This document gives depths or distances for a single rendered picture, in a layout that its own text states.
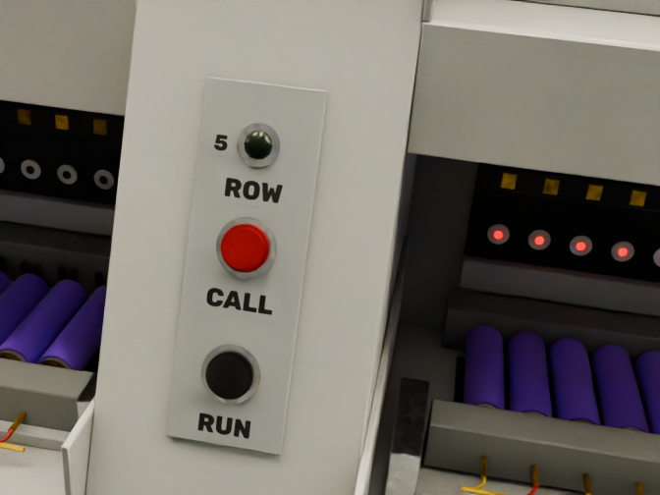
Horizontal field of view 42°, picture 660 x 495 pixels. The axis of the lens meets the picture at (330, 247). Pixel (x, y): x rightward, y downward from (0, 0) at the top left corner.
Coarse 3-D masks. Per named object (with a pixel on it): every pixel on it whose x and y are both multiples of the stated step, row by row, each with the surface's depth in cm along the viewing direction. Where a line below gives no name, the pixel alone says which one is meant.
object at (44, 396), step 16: (0, 368) 36; (16, 368) 36; (32, 368) 36; (48, 368) 36; (64, 368) 36; (0, 384) 35; (16, 384) 35; (32, 384) 35; (48, 384) 35; (64, 384) 36; (80, 384) 36; (0, 400) 35; (16, 400) 35; (32, 400) 35; (48, 400) 35; (64, 400) 35; (0, 416) 36; (16, 416) 36; (32, 416) 36; (48, 416) 35; (64, 416) 35; (16, 448) 34
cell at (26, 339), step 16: (64, 288) 43; (80, 288) 43; (48, 304) 41; (64, 304) 42; (80, 304) 43; (32, 320) 40; (48, 320) 40; (64, 320) 41; (16, 336) 39; (32, 336) 39; (48, 336) 40; (0, 352) 38; (16, 352) 38; (32, 352) 39
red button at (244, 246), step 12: (240, 228) 28; (252, 228) 28; (228, 240) 28; (240, 240) 28; (252, 240) 28; (264, 240) 28; (228, 252) 28; (240, 252) 28; (252, 252) 28; (264, 252) 28; (228, 264) 29; (240, 264) 28; (252, 264) 28
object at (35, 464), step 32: (0, 192) 47; (32, 224) 48; (64, 224) 47; (96, 224) 47; (0, 448) 35; (32, 448) 36; (64, 448) 28; (0, 480) 34; (32, 480) 34; (64, 480) 29
